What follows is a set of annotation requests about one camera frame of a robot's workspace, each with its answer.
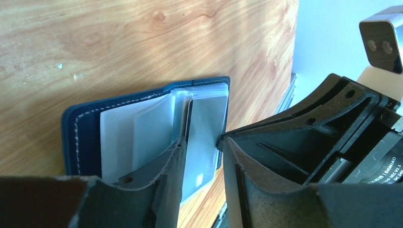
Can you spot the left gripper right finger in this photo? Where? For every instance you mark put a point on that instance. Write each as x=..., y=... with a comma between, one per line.
x=259, y=198

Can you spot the navy blue card holder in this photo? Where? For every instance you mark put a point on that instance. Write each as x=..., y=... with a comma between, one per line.
x=113, y=137

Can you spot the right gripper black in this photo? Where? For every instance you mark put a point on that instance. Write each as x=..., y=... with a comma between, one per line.
x=356, y=124

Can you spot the grey credit card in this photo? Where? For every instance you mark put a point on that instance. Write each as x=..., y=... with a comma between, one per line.
x=204, y=126

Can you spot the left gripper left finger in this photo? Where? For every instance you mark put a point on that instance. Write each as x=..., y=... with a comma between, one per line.
x=148, y=197

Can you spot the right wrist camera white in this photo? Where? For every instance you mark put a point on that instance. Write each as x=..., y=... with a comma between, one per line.
x=382, y=37

